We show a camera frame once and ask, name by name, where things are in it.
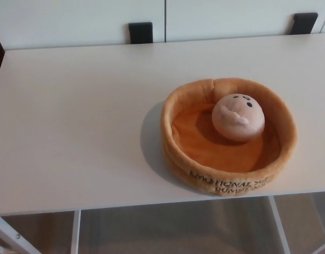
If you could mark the cream plush dumpling toy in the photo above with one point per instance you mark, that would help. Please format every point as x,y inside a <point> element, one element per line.
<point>242,119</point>

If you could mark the orange round plush basket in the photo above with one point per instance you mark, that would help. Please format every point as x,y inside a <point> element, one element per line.
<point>205,156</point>

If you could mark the white cabinet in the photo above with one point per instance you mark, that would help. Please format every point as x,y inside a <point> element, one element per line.
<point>72,18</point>

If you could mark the white left table leg frame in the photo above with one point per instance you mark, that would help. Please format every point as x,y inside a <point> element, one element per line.
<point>76,232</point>

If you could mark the white table leg frame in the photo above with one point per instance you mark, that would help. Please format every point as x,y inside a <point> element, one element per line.
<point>276,225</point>
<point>76,232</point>

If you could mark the white right table leg frame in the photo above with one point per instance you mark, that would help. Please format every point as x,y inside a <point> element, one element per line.
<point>276,225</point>

